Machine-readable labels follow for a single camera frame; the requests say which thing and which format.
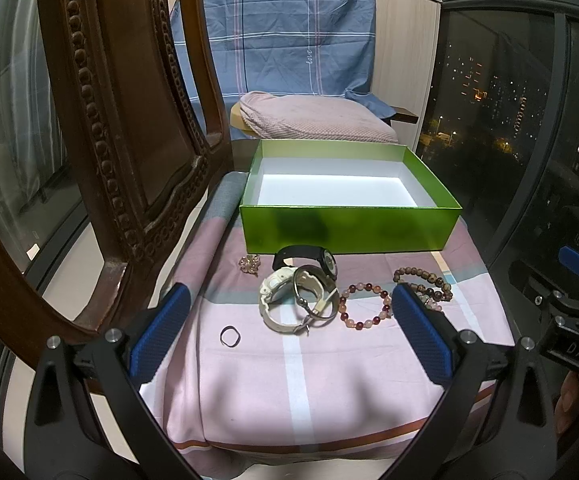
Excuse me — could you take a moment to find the pink textured cushion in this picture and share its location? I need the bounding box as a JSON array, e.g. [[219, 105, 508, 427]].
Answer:
[[230, 91, 399, 144]]

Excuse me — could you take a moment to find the white wrist watch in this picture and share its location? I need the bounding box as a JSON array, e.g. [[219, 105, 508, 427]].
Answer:
[[259, 264, 339, 335]]

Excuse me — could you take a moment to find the brown wooden bead bracelet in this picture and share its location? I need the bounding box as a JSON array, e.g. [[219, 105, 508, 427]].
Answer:
[[391, 264, 455, 305]]

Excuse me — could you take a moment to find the green cardboard box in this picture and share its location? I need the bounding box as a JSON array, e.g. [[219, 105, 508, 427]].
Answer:
[[240, 140, 462, 255]]

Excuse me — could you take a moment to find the carved dark wooden chair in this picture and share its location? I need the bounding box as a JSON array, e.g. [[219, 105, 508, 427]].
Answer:
[[0, 0, 232, 367]]

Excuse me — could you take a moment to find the blue plaid cloth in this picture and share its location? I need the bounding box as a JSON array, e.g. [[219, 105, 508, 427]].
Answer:
[[170, 0, 397, 142]]

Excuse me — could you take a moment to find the dark bangle bracelet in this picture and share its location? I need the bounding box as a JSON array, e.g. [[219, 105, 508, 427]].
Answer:
[[291, 263, 341, 337]]

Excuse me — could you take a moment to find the black wrist watch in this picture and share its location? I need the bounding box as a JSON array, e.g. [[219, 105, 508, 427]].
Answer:
[[272, 245, 338, 281]]

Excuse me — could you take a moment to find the wooden armchair with armrest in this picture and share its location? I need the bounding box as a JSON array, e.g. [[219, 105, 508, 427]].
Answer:
[[387, 106, 419, 125]]

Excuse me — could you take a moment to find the pink plaid table cloth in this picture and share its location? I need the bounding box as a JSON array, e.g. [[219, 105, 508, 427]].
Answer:
[[139, 171, 517, 463]]

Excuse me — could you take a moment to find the person's right hand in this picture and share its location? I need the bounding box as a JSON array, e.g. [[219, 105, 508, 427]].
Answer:
[[554, 370, 579, 437]]

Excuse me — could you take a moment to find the red and pink bead bracelet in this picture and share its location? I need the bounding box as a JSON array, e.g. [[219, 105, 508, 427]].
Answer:
[[337, 280, 396, 331]]

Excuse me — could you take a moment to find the beige wooden cabinet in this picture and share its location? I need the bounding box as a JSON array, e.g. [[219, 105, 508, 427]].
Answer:
[[371, 0, 442, 151]]

